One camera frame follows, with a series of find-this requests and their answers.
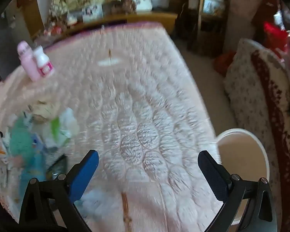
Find white pill bottle pink label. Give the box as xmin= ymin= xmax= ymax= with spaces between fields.
xmin=33 ymin=46 xmax=55 ymax=78

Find red cushion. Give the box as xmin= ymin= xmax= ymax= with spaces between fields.
xmin=263 ymin=21 xmax=288 ymax=51

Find white green plastic wrapper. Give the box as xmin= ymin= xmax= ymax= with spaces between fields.
xmin=42 ymin=108 xmax=79 ymax=149

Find framed photo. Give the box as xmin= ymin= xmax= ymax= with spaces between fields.
xmin=82 ymin=4 xmax=103 ymax=23

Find pink water bottle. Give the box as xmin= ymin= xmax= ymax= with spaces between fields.
xmin=17 ymin=41 xmax=41 ymax=82

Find teal plastic bag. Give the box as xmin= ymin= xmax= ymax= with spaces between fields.
xmin=10 ymin=117 xmax=46 ymax=196

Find white plastic trash bucket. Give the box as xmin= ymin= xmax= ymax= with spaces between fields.
xmin=215 ymin=128 xmax=270 ymax=226

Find beige paper trash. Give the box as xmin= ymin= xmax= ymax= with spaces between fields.
xmin=28 ymin=101 xmax=57 ymax=123

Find wooden sideboard cabinet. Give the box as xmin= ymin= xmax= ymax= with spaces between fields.
xmin=33 ymin=11 xmax=178 ymax=45

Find black foil wrapper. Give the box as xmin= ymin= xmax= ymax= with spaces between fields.
xmin=46 ymin=154 xmax=67 ymax=181

